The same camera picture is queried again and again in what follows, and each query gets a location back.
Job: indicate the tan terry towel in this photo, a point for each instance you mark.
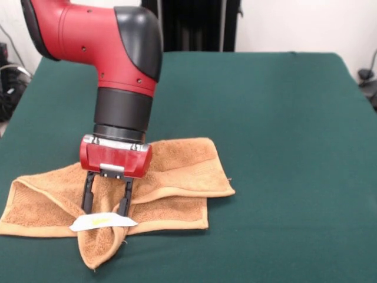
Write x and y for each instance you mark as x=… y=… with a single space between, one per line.
x=182 y=177

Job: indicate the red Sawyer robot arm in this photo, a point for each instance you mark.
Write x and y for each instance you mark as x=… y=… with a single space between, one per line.
x=112 y=59

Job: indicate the small black plug adapter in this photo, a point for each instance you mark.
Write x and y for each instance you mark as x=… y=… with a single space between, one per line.
x=365 y=73

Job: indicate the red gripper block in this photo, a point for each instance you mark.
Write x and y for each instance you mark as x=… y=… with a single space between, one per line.
x=117 y=159

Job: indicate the dark green table cloth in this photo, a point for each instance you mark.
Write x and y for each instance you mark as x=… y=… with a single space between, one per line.
x=279 y=206

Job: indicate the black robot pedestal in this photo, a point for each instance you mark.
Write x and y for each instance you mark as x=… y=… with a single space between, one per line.
x=200 y=26

